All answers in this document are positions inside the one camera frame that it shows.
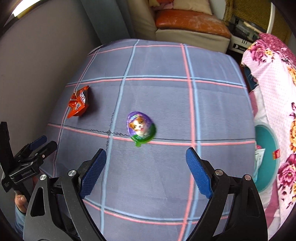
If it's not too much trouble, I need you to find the orange snack packet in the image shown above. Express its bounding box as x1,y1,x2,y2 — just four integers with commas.
67,85,89,118

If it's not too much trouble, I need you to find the purple green toy egg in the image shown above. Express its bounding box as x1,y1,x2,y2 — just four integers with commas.
126,111,157,147

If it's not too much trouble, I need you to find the light blue snack bag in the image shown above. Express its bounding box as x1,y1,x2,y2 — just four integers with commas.
253,148,265,182

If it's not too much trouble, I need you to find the teal plastic trash bin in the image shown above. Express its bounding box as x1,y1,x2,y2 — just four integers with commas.
255,121,280,192

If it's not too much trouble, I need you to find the person's left hand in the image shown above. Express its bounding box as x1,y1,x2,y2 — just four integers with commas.
14,176,39,214

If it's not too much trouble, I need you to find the red sticker on bin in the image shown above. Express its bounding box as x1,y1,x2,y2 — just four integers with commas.
273,149,280,160

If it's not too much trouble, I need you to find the grey plaid bed sheet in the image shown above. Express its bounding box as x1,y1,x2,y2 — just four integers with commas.
43,39,255,240

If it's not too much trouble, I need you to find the grey window curtain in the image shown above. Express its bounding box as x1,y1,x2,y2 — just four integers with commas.
81,0,135,44

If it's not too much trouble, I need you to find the beige leather sofa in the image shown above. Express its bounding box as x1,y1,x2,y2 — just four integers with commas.
127,1,231,53

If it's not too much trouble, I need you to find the pink floral quilt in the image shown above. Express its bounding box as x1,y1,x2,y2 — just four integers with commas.
241,34,295,239

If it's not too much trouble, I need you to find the black electronic device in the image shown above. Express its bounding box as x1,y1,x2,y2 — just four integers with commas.
228,16,266,54

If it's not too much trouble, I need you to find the orange leather seat cushion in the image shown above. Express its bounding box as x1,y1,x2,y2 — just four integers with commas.
154,9,231,39

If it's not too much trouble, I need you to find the beige throw pillow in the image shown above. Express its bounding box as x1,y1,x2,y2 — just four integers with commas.
173,0,213,15

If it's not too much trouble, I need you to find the leopard print cloth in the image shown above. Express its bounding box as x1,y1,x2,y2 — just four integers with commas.
223,0,292,44

